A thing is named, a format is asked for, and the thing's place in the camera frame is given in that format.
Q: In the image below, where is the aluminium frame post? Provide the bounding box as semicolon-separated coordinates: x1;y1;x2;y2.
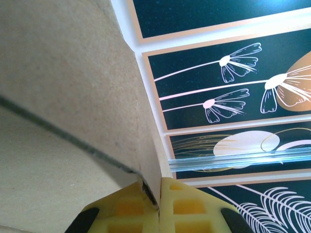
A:
167;147;311;173

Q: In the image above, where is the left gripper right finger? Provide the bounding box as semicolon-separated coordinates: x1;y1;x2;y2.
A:
159;177;255;233

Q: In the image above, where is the brown cardboard box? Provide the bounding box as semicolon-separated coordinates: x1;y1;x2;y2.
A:
0;0;172;233

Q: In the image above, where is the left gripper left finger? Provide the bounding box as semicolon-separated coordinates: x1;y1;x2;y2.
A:
64;182;160;233

